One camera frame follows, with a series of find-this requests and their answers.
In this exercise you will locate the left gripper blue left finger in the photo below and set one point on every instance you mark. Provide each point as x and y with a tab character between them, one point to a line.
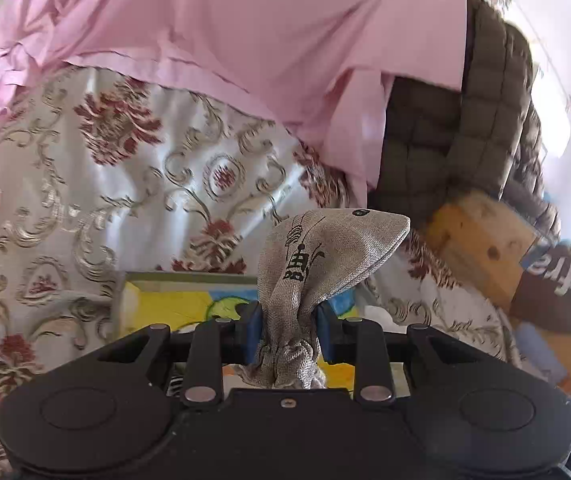
214	344

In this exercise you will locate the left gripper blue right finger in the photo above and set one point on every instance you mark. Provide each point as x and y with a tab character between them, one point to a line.
362	344

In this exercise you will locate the grey linen drawstring pouch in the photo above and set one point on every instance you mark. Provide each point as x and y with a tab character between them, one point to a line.
306	260

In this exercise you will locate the grey tray with cartoon drawing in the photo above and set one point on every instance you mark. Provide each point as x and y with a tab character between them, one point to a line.
183	300

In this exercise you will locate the floral satin bedspread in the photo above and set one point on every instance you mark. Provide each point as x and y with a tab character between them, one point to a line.
101	174

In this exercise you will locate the brown quilted down jacket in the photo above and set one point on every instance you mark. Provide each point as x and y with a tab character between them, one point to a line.
486	136

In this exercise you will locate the pink hanging sheet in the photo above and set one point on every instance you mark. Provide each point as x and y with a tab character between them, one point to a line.
322	68

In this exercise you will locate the wooden bed frame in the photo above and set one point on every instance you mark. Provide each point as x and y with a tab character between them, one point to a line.
483	241

